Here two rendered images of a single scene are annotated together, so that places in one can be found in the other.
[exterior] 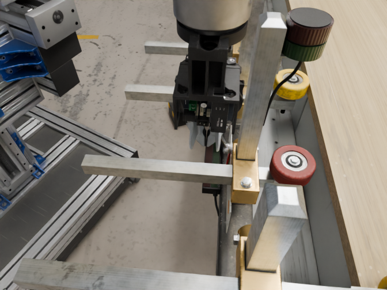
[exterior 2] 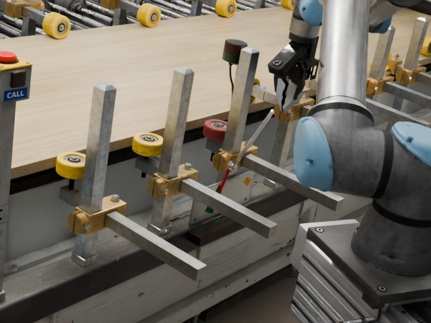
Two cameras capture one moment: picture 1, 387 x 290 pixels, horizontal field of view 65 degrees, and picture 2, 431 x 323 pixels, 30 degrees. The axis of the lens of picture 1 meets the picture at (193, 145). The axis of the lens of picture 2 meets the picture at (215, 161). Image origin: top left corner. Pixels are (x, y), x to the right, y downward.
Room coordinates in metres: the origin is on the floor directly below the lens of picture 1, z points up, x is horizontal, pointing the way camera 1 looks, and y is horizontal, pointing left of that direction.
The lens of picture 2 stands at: (2.13, 0.88, 1.70)
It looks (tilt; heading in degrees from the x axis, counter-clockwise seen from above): 23 degrees down; 211
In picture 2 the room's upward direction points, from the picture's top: 11 degrees clockwise
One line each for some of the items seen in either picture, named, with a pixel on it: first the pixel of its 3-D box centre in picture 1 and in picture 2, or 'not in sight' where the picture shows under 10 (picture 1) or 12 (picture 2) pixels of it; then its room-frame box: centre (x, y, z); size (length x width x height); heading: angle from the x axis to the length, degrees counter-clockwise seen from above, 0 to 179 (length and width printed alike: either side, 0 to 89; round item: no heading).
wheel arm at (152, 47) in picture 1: (212, 50); (128, 230); (0.86, -0.06, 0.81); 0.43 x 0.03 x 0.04; 85
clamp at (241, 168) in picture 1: (245, 168); (233, 156); (0.37, -0.11, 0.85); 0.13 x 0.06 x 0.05; 175
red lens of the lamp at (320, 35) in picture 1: (307, 25); (235, 46); (0.39, -0.15, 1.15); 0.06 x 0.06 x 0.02
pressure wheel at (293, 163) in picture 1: (287, 176); (215, 141); (0.34, -0.19, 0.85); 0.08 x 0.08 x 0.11
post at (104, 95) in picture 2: not in sight; (93, 185); (0.89, -0.15, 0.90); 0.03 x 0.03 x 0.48; 85
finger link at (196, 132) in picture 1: (194, 132); (295, 97); (0.29, 0.00, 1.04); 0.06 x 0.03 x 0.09; 174
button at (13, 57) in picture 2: not in sight; (5, 58); (1.15, -0.17, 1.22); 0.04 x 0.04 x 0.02
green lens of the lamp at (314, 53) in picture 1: (302, 42); (233, 56); (0.39, -0.15, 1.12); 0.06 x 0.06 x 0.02
